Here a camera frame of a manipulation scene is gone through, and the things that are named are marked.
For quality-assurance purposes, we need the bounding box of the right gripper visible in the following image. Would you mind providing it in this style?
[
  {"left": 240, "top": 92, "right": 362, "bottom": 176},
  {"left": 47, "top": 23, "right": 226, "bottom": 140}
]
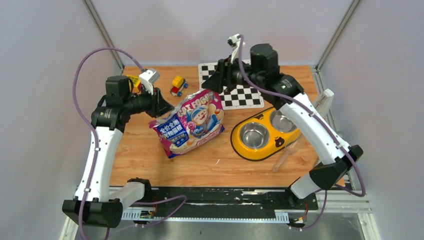
[{"left": 201, "top": 55, "right": 263, "bottom": 95}]

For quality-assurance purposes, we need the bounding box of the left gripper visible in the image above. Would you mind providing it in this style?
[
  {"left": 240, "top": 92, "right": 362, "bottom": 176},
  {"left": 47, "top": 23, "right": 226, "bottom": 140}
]
[{"left": 122, "top": 83, "right": 174, "bottom": 118}]

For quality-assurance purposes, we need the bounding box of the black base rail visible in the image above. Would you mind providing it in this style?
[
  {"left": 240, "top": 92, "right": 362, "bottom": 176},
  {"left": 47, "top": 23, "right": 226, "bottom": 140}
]
[{"left": 71, "top": 185, "right": 372, "bottom": 224}]

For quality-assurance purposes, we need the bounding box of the clear plastic scoop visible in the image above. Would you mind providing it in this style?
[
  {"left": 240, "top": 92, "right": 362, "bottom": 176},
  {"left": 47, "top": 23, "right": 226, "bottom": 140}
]
[{"left": 271, "top": 133, "right": 305, "bottom": 173}]

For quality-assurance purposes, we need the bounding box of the pink pet food bag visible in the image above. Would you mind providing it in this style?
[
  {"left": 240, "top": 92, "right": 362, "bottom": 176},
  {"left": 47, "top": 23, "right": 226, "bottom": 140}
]
[{"left": 148, "top": 89, "right": 225, "bottom": 159}]

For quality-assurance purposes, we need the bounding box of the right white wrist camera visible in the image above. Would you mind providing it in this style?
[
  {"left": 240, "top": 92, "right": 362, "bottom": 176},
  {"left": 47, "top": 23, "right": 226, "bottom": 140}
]
[{"left": 227, "top": 33, "right": 241, "bottom": 64}]

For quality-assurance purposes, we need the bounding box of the purple cable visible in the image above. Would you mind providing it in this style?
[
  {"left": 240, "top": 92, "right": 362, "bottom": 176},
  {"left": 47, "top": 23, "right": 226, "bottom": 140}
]
[
  {"left": 72, "top": 46, "right": 188, "bottom": 240},
  {"left": 236, "top": 34, "right": 367, "bottom": 232}
]

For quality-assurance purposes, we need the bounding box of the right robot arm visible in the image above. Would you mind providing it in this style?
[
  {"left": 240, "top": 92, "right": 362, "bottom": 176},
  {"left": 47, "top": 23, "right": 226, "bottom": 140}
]
[{"left": 201, "top": 40, "right": 364, "bottom": 209}]

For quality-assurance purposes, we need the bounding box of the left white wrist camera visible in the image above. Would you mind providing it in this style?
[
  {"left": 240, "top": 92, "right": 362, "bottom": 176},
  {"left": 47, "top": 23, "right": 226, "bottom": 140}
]
[{"left": 138, "top": 68, "right": 160, "bottom": 95}]

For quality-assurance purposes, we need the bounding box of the yellow double pet bowl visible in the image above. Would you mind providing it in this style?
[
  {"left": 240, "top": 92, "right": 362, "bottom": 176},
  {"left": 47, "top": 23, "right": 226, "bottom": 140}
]
[{"left": 230, "top": 107, "right": 301, "bottom": 162}]

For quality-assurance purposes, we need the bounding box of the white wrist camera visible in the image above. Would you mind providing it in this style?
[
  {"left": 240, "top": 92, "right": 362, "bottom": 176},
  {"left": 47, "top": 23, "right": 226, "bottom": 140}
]
[
  {"left": 138, "top": 68, "right": 160, "bottom": 95},
  {"left": 227, "top": 33, "right": 241, "bottom": 64}
]

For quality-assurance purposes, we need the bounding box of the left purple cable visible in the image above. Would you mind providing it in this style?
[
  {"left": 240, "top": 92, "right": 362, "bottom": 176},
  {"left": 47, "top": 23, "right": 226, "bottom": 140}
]
[{"left": 72, "top": 46, "right": 188, "bottom": 240}]

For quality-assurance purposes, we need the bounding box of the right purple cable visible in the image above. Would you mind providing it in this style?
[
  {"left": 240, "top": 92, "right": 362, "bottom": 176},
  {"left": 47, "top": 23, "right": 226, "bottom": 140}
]
[{"left": 236, "top": 34, "right": 367, "bottom": 232}]

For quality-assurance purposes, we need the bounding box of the toy block car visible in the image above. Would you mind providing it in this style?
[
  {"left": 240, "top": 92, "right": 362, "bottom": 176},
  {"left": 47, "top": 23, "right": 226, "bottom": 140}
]
[{"left": 170, "top": 76, "right": 189, "bottom": 97}]

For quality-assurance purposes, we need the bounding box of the black white chessboard mat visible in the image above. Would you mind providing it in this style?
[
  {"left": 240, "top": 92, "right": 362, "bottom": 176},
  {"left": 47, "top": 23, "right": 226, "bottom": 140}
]
[{"left": 198, "top": 62, "right": 265, "bottom": 110}]

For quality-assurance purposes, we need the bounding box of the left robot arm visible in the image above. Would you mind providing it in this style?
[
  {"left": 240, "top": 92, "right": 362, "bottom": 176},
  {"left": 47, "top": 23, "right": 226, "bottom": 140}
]
[{"left": 62, "top": 74, "right": 174, "bottom": 228}]

